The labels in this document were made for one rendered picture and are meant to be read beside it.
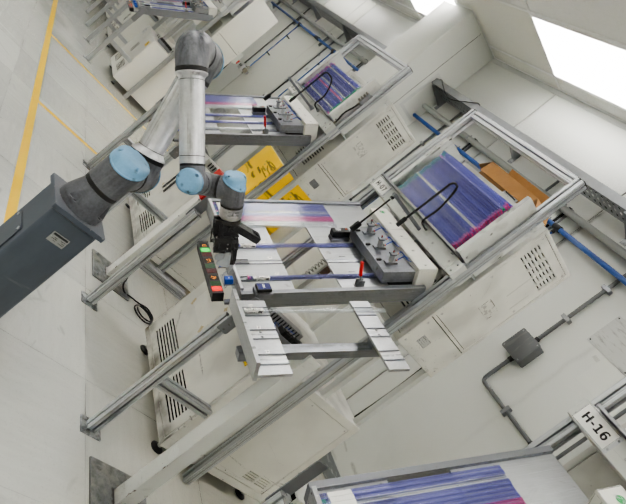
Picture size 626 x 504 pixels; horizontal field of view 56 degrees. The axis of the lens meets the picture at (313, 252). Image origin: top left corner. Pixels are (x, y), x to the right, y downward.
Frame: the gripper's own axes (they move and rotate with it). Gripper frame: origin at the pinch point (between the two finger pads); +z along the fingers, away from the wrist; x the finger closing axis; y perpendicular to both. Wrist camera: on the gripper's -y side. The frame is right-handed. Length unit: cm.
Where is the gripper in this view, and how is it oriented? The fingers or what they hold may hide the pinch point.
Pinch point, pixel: (230, 268)
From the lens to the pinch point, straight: 205.7
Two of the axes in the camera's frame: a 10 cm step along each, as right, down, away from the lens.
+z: -1.8, 8.5, 5.0
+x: 3.0, 5.3, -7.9
